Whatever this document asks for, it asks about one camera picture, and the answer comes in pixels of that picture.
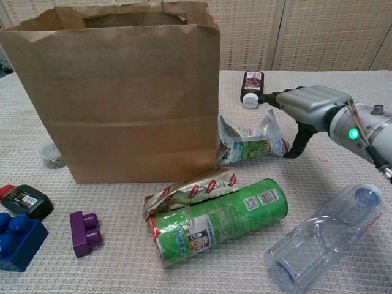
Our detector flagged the gold red foil wrapper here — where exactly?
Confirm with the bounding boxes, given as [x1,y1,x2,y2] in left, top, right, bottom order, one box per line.
[141,167,240,222]

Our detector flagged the clear container of clips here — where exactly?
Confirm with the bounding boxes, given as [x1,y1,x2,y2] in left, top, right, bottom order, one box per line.
[37,141,66,169]

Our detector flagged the dark purple juice bottle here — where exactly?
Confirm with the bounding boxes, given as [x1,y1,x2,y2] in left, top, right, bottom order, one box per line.
[239,70,265,110]

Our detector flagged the blue toy building block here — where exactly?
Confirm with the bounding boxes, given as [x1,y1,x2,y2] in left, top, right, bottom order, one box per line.
[0,211,50,273]

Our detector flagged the silver-green snack bag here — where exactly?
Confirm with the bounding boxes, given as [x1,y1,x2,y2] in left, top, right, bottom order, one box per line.
[216,109,290,168]

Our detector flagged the black bottle red cap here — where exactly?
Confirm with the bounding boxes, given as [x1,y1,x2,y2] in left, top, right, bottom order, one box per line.
[0,184,55,222]

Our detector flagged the white woven tablecloth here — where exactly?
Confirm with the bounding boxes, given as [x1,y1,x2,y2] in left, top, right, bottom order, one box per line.
[0,70,392,294]

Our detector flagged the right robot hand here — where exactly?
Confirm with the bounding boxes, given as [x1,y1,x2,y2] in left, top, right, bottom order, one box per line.
[258,85,353,159]

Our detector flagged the brown paper bag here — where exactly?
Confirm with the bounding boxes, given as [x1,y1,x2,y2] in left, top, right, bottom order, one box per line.
[0,1,222,184]

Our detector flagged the green chip can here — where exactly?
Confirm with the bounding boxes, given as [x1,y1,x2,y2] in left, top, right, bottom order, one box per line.
[148,178,289,269]

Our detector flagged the clear plastic bottle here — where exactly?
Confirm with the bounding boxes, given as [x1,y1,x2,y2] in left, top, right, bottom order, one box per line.
[263,183,386,292]

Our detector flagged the purple toy building block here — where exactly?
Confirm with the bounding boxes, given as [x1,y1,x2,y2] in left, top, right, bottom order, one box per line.
[69,210,103,259]

